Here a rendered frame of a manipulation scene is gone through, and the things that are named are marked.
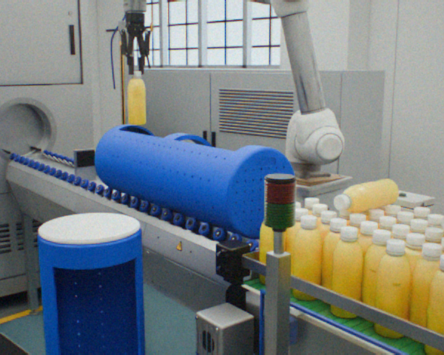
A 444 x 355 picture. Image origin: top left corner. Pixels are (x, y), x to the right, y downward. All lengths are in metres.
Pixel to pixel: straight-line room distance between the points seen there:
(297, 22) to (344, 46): 2.36
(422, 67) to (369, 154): 1.06
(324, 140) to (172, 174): 0.61
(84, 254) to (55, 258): 0.08
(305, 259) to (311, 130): 0.85
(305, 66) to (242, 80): 1.70
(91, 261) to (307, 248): 0.55
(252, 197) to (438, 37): 3.02
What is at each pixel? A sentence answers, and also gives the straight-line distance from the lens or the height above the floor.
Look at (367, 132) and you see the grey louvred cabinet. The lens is 3.68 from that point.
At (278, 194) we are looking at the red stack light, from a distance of 1.10.
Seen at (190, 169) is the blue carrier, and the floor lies 1.15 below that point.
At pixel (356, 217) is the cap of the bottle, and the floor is 1.11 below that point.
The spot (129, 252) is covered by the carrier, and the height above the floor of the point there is 0.98.
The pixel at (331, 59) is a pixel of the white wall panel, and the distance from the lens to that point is 4.58.
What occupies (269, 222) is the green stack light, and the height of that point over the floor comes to 1.17.
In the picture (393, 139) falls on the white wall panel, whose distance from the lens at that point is 4.67.
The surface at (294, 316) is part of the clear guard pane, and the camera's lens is 1.32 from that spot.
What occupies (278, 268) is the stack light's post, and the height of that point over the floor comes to 1.07.
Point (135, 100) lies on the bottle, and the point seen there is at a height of 1.34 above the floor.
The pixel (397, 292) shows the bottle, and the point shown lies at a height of 1.01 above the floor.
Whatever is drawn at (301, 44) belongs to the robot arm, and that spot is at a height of 1.55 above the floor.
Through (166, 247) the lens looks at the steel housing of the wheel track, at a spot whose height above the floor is 0.86.
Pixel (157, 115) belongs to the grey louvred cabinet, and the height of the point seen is 1.08.
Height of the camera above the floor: 1.48
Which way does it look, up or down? 12 degrees down
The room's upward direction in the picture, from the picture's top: straight up
